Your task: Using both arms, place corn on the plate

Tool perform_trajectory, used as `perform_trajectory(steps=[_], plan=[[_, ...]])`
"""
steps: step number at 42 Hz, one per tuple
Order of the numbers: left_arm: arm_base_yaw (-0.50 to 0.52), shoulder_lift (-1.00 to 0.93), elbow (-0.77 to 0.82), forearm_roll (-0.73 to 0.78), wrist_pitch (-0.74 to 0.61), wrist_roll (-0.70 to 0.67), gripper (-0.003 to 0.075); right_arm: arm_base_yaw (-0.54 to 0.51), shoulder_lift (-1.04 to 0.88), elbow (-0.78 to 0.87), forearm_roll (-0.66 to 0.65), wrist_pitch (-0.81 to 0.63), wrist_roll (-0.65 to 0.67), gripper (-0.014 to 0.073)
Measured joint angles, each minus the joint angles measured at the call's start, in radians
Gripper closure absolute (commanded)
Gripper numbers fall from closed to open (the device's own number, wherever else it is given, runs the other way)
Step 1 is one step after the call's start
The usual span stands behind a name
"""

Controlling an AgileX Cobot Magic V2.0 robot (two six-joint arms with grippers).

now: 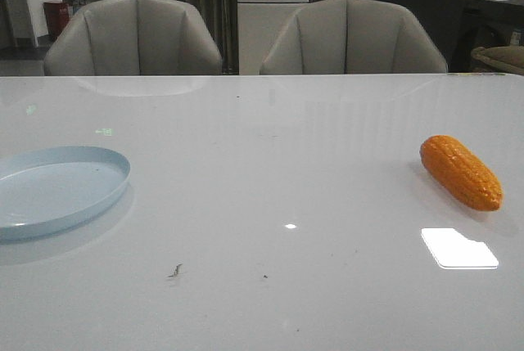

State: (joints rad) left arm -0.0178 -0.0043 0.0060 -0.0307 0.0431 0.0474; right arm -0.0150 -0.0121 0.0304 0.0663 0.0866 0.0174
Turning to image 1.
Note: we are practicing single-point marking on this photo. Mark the light blue round plate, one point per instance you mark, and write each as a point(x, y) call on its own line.
point(51, 190)

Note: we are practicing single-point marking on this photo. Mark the beige armchair right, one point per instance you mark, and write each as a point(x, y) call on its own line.
point(353, 37)

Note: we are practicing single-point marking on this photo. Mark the beige armchair left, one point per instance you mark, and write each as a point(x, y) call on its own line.
point(134, 37)

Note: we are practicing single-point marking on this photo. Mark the orange plastic corn cob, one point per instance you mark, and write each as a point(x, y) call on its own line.
point(461, 173)

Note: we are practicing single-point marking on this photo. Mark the red trash bin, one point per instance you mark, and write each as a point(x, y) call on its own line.
point(57, 17)

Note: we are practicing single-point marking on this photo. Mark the dark side table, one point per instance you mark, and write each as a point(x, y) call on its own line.
point(487, 23)

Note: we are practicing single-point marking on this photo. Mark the white cabinet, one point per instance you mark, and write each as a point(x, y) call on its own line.
point(272, 15)

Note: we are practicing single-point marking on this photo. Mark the tan cushion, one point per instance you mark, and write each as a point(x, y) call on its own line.
point(507, 59)

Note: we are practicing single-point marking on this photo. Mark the beige armchair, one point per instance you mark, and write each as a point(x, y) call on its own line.
point(353, 37)
point(134, 37)

